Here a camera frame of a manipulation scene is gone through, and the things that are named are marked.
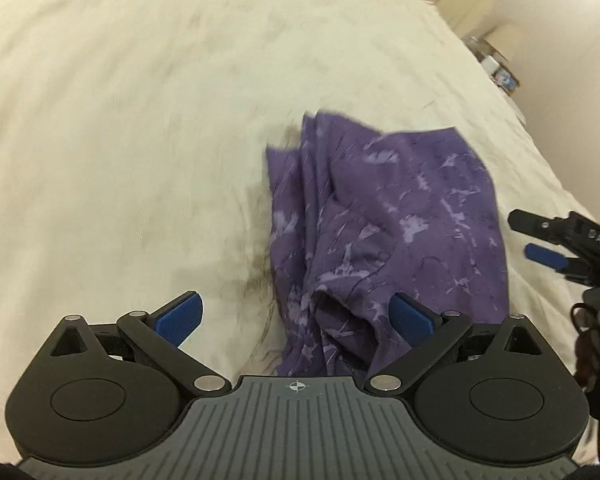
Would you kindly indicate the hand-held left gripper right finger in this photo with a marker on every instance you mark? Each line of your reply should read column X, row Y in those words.
column 410, row 317

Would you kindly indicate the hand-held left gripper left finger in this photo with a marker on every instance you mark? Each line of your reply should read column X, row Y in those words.
column 182, row 315

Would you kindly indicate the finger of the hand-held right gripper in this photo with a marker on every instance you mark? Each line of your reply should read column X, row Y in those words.
column 530, row 222
column 545, row 255

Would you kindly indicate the purple patterned hooded jacket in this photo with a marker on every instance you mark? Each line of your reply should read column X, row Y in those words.
column 405, row 200

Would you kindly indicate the cream nightstand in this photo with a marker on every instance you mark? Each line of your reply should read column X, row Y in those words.
column 517, row 103

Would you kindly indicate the small white device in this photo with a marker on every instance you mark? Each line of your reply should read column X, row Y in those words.
column 490, row 63

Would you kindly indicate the white table lamp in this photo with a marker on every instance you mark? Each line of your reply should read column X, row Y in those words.
column 510, row 40

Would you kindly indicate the cream bedspread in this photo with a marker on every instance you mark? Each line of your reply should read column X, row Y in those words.
column 130, row 110

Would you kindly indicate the wooden photo frame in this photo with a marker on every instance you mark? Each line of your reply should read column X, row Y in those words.
column 506, row 80

